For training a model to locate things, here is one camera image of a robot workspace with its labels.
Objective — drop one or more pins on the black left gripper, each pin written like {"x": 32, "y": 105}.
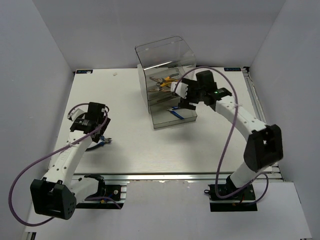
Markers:
{"x": 96, "y": 138}

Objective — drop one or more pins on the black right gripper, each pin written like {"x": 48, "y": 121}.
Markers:
{"x": 184, "y": 102}

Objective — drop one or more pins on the blue cutters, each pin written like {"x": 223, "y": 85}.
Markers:
{"x": 173, "y": 111}
{"x": 102, "y": 141}

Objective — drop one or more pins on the yellow needle-nose pliers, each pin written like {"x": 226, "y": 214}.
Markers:
{"x": 159, "y": 80}

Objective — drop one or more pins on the orange black pliers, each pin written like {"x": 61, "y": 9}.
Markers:
{"x": 167, "y": 81}

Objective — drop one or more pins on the yellow long-nose pliers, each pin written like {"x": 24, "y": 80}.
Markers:
{"x": 164, "y": 89}

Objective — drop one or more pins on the clear plastic drawer organizer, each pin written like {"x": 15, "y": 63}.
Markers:
{"x": 160, "y": 64}

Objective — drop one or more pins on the brown hex key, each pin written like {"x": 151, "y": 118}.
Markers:
{"x": 166, "y": 98}

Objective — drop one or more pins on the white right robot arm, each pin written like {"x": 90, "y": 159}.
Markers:
{"x": 264, "y": 144}

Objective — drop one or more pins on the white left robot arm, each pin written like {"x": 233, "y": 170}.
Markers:
{"x": 55, "y": 195}

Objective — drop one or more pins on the blue label right corner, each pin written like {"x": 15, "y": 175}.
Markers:
{"x": 232, "y": 69}

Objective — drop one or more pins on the blue label corner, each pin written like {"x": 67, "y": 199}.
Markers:
{"x": 232, "y": 69}
{"x": 84, "y": 71}

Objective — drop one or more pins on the blue label left corner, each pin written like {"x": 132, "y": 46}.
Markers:
{"x": 84, "y": 71}

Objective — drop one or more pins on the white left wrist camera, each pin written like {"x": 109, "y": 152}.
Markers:
{"x": 74, "y": 114}

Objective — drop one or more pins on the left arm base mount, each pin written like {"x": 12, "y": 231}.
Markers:
{"x": 105, "y": 195}

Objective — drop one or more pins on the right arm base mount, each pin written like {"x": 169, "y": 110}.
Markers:
{"x": 243, "y": 201}

